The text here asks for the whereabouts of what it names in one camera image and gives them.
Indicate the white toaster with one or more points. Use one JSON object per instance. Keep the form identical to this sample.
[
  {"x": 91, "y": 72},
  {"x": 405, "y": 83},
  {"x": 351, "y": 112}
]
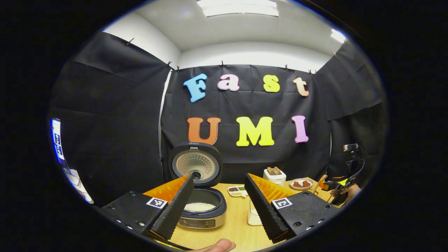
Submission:
[{"x": 276, "y": 179}]

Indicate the small ceiling light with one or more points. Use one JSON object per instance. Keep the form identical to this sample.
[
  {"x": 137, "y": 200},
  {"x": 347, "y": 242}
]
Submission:
[{"x": 338, "y": 35}]

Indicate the white side desk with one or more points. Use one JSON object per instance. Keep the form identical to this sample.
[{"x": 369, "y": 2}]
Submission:
[{"x": 78, "y": 187}]

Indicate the black backdrop cloth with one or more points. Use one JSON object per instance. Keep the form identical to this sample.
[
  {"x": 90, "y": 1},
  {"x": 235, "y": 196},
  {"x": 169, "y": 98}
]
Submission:
[{"x": 115, "y": 133}]

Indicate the computer monitor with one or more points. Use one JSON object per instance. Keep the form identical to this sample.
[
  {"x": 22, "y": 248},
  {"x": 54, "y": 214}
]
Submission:
[{"x": 57, "y": 140}]

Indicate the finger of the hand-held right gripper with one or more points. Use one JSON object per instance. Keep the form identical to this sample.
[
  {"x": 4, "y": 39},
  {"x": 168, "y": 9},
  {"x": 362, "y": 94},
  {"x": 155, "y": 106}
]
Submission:
[{"x": 330, "y": 184}]

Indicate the large ceiling light panel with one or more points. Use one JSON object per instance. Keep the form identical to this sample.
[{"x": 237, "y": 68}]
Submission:
[{"x": 238, "y": 7}]

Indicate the clear rice container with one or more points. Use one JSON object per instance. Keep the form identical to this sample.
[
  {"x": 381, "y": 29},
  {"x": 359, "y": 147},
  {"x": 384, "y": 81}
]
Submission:
[{"x": 252, "y": 217}]

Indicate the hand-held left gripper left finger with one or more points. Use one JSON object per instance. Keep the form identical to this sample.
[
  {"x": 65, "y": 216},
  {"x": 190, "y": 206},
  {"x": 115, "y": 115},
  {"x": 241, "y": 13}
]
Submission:
[{"x": 173, "y": 210}]

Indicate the small white plate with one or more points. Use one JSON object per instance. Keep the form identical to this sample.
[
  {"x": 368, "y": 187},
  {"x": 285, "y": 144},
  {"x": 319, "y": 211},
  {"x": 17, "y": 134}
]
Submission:
[{"x": 301, "y": 188}]

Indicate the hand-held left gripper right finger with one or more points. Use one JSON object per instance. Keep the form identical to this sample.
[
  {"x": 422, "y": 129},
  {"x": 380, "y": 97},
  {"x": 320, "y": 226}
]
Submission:
[{"x": 264, "y": 210}]

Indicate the dark grey rice cooker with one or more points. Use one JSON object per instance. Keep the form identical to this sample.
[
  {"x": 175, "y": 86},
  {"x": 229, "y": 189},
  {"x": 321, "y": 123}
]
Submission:
[{"x": 206, "y": 164}]

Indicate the white divided bean dish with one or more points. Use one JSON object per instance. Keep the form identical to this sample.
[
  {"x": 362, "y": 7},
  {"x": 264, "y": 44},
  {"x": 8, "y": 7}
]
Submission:
[{"x": 237, "y": 191}]

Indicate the white rice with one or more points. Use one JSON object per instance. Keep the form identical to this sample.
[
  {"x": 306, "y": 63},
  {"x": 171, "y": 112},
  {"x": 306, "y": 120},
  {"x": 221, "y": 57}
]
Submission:
[{"x": 200, "y": 207}]

